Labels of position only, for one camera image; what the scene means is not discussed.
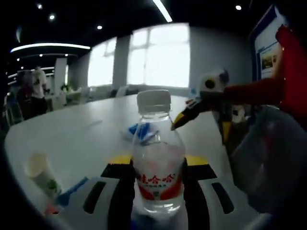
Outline blue pad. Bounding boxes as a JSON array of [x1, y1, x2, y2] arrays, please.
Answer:
[[120, 122, 160, 147]]

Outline blue plastic packet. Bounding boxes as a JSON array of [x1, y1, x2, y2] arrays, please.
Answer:
[[45, 176, 90, 216]]

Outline straight ceiling light strip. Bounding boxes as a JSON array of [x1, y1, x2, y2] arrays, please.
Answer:
[[153, 0, 174, 23]]

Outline white office chair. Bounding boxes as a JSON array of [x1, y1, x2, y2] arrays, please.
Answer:
[[4, 95, 24, 127], [115, 85, 135, 98]]

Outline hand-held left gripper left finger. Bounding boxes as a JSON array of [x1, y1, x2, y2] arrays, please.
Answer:
[[47, 154, 136, 230]]

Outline group of round ceiling spotlights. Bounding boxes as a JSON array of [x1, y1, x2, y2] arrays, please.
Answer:
[[15, 3, 243, 63]]

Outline person's light shirt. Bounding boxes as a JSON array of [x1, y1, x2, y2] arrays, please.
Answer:
[[229, 105, 307, 215]]

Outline blue framed wall poster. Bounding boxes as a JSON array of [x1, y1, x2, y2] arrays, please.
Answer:
[[248, 4, 290, 81]]

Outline clear water bottle white cap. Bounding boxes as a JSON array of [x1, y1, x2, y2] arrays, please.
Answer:
[[130, 90, 187, 215]]

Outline white and black device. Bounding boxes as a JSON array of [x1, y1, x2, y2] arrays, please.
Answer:
[[230, 104, 248, 124]]

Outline wide bright window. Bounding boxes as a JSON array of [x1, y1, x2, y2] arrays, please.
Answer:
[[126, 23, 190, 89]]

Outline black and yellow strap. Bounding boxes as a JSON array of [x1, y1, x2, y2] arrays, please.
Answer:
[[213, 107, 233, 147]]

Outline white table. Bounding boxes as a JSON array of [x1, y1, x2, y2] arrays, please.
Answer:
[[4, 93, 243, 219]]

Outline curved ceiling light strip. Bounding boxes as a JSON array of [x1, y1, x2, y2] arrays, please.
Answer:
[[10, 43, 92, 53]]

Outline narrow bright window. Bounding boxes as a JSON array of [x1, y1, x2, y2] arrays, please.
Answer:
[[87, 37, 116, 87]]

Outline white paper cup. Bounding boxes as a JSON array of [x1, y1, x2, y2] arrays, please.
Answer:
[[24, 152, 62, 201]]

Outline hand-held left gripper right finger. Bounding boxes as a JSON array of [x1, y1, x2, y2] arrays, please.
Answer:
[[182, 154, 273, 230]]

